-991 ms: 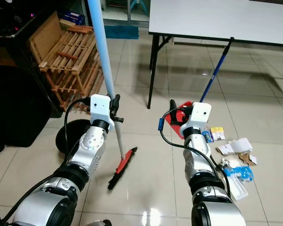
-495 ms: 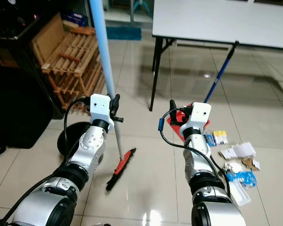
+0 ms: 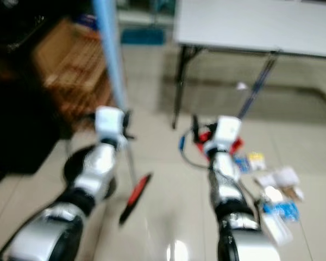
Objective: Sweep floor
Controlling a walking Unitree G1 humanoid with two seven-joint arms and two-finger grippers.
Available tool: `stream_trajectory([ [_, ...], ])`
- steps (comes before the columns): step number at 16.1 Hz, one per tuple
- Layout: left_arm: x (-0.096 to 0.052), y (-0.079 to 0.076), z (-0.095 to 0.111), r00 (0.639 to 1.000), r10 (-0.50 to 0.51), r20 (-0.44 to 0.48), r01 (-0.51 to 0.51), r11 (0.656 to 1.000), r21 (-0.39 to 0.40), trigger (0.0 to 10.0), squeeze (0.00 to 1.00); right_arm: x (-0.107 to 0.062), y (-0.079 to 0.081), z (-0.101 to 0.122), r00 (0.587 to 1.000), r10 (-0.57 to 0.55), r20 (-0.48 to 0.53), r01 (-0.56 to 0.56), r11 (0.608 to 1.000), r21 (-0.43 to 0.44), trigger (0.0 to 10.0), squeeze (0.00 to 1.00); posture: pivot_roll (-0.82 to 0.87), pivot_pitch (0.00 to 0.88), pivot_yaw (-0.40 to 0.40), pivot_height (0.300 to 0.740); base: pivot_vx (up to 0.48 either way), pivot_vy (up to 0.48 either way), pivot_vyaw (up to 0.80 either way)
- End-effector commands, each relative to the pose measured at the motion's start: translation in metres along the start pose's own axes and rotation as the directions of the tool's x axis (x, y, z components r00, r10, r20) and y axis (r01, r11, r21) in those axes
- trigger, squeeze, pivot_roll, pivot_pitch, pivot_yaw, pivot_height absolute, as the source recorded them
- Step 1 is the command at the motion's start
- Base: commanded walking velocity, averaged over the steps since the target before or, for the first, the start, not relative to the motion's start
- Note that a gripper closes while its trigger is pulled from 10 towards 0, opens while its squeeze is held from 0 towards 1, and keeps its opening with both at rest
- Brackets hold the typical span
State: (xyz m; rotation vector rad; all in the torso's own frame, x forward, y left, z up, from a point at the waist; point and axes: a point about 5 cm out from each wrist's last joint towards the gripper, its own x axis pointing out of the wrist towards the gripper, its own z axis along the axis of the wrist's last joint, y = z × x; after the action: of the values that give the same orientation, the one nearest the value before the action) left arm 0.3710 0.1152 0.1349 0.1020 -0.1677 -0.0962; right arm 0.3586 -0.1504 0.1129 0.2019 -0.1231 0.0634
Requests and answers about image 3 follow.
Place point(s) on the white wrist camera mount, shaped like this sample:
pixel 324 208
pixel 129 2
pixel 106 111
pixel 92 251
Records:
pixel 225 133
pixel 110 125

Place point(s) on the black round waste bin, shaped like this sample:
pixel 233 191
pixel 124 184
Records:
pixel 76 168

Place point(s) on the brown cardboard scrap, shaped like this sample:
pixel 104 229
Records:
pixel 293 193

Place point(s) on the white paper carton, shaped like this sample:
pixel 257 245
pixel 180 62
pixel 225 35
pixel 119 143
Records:
pixel 277 177

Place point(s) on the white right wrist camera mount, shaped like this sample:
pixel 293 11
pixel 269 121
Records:
pixel 225 133

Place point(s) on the blue carton box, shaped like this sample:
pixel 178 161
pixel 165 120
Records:
pixel 88 22

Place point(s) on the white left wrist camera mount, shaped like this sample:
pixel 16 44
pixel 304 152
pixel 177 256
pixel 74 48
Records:
pixel 110 125

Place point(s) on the folded wooden slat rack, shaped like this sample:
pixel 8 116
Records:
pixel 70 70

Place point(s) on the white table black legs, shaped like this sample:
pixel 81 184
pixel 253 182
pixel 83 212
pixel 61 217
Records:
pixel 255 24

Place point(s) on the light blue plastic packet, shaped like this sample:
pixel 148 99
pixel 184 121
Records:
pixel 281 212

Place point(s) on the white foam tray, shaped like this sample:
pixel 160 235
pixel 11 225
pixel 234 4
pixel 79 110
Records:
pixel 276 231

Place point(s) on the teal floor mat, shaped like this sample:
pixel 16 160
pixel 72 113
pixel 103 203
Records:
pixel 144 36

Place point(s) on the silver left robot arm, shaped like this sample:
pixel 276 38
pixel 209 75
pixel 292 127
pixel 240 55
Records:
pixel 98 174

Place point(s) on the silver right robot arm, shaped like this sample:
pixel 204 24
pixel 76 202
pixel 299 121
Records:
pixel 225 185

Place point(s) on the colourful blue snack packet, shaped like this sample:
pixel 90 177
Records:
pixel 242 163

